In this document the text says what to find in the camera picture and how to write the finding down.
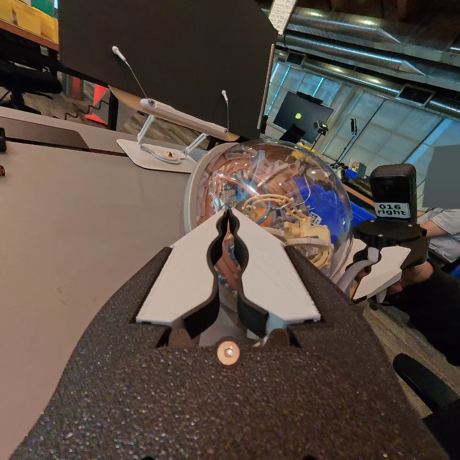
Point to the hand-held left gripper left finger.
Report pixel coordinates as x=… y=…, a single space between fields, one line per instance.
x=179 y=280

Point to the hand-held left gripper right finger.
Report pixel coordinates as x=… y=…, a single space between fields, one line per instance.
x=280 y=280

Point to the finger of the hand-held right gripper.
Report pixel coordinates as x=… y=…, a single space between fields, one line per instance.
x=368 y=257
x=388 y=266

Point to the clear plastic maze ball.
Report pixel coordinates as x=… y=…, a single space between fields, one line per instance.
x=269 y=172

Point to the person's right forearm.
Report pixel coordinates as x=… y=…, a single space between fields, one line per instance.
x=431 y=316

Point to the person's right hand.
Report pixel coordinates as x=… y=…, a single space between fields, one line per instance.
x=417 y=275

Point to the blue plastic bin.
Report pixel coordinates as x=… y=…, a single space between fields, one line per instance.
x=361 y=215

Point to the blue cloth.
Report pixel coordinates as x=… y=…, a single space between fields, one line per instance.
x=455 y=266

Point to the white folding board stand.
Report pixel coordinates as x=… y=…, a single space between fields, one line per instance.
x=143 y=158

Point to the black chair armrest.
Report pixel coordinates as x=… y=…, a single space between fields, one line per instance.
x=427 y=388

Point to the black standing monitor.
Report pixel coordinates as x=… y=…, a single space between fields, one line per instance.
x=302 y=115

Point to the silver ceiling ducts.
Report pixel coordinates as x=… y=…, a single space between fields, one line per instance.
x=359 y=43

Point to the black backdrop board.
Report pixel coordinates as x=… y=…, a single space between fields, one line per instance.
x=172 y=54

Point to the white printed card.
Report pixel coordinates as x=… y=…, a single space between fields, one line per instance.
x=282 y=16

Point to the black office chair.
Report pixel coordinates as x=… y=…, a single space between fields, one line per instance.
x=28 y=84

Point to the yellow storage crates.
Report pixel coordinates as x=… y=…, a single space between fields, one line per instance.
x=25 y=18

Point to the black tripod camera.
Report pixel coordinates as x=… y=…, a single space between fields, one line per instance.
x=321 y=127

